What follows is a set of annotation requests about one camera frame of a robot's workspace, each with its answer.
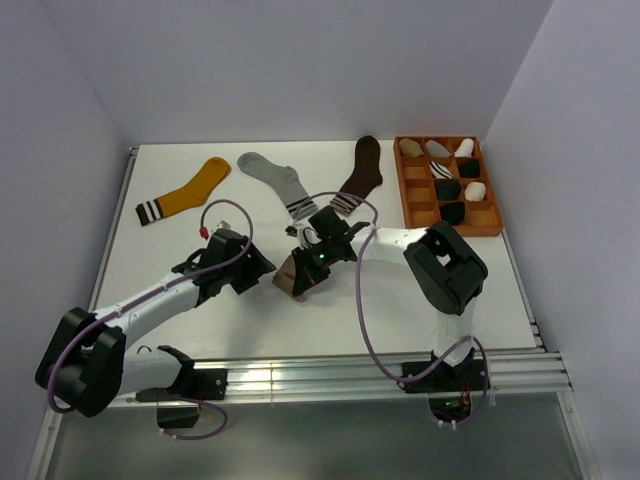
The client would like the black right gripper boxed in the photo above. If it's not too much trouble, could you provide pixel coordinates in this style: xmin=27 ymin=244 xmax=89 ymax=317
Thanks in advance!
xmin=292 ymin=239 xmax=339 ymax=296

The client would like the tan sock with maroon cuff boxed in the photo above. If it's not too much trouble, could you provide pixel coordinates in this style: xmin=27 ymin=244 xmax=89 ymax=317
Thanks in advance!
xmin=272 ymin=255 xmax=306 ymax=302

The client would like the plain black sock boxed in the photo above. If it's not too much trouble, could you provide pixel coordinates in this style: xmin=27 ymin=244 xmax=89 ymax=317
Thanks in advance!
xmin=434 ymin=179 xmax=462 ymax=202

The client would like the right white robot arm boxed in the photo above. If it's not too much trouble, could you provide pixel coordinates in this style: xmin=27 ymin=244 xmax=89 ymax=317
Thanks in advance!
xmin=285 ymin=207 xmax=488 ymax=390

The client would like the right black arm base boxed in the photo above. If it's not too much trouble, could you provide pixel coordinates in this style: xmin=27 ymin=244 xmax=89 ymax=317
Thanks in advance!
xmin=399 ymin=350 xmax=490 ymax=423

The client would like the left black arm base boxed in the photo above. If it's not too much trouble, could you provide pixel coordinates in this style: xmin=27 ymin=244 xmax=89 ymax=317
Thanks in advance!
xmin=135 ymin=368 xmax=228 ymax=439

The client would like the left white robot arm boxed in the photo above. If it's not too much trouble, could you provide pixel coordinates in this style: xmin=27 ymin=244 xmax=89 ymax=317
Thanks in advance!
xmin=35 ymin=228 xmax=276 ymax=417

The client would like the grey sock with black stripes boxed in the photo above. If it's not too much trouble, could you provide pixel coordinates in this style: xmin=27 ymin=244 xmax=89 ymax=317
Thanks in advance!
xmin=237 ymin=152 xmax=318 ymax=221

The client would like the brown sock with pink stripes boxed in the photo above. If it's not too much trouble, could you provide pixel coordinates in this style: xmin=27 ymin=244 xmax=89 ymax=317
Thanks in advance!
xmin=330 ymin=135 xmax=383 ymax=216

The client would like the mustard yellow sock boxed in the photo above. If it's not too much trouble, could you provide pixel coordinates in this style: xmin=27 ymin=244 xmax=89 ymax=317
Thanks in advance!
xmin=135 ymin=157 xmax=231 ymax=227

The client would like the rolled beige sock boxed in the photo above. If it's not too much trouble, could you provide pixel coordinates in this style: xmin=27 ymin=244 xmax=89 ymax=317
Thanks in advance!
xmin=398 ymin=138 xmax=423 ymax=158

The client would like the rolled striped sock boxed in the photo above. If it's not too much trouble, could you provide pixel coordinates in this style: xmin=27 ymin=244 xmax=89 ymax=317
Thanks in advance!
xmin=429 ymin=160 xmax=454 ymax=179

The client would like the orange wooden compartment tray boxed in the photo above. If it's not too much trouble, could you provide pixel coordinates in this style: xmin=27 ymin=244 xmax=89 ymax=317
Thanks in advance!
xmin=394 ymin=136 xmax=504 ymax=237

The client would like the rolled grey sock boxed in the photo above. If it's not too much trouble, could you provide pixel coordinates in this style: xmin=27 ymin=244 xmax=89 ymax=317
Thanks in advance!
xmin=425 ymin=139 xmax=451 ymax=158

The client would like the rolled cream sock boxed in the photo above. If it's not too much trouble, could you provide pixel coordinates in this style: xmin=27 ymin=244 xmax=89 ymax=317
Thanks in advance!
xmin=464 ymin=181 xmax=487 ymax=202

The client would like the rolled black sock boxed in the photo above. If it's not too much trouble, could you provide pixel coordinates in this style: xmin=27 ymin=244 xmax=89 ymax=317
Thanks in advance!
xmin=456 ymin=158 xmax=481 ymax=178

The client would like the rolled white sock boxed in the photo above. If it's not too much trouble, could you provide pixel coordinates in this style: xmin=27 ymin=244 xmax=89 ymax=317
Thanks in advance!
xmin=454 ymin=138 xmax=475 ymax=158

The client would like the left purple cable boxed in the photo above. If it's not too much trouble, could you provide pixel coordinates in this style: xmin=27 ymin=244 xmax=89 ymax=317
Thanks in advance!
xmin=47 ymin=199 xmax=255 ymax=441

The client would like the purple cable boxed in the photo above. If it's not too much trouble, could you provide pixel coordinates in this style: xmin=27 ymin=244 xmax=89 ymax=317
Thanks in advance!
xmin=47 ymin=199 xmax=255 ymax=441
xmin=289 ymin=192 xmax=491 ymax=429

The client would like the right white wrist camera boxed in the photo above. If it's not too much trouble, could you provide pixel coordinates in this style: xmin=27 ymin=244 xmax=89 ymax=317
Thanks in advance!
xmin=285 ymin=225 xmax=320 ymax=249

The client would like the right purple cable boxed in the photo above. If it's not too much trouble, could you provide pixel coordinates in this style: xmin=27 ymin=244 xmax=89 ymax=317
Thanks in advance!
xmin=289 ymin=192 xmax=491 ymax=429

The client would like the aluminium frame rail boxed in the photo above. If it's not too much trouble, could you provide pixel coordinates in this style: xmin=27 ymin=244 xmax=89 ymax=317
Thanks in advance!
xmin=106 ymin=349 xmax=572 ymax=407

